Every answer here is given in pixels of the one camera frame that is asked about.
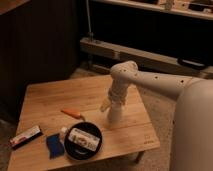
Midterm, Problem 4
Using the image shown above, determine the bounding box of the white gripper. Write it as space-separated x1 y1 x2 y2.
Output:
100 80 129 112

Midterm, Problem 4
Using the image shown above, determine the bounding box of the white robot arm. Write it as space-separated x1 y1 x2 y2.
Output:
100 61 193 112

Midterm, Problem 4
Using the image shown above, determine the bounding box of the orange carrot toy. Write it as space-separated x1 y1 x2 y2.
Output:
61 109 85 120

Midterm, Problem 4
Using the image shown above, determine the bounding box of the white printed box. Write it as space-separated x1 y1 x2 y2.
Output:
68 128 100 151

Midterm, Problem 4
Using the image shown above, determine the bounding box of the black round bowl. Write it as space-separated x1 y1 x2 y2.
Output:
64 122 102 160

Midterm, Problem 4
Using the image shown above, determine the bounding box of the long grey case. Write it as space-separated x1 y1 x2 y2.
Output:
80 37 213 79

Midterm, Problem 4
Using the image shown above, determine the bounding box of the small white bottle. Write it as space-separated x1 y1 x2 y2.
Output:
59 127 68 142

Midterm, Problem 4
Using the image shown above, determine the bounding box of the wooden low table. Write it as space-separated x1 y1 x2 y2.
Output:
8 75 160 171

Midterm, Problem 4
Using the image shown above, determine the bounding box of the metal vertical pole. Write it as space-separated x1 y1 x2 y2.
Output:
86 0 93 41

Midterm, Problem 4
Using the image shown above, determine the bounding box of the blue sponge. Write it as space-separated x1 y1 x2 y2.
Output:
46 134 64 159

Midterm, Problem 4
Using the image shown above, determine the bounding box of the black red toothpaste box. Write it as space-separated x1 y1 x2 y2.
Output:
10 125 42 149

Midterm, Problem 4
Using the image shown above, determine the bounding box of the wooden shelf board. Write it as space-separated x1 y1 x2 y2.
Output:
94 0 213 21

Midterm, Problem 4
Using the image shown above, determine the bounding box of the black case handle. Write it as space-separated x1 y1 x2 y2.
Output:
177 58 208 70

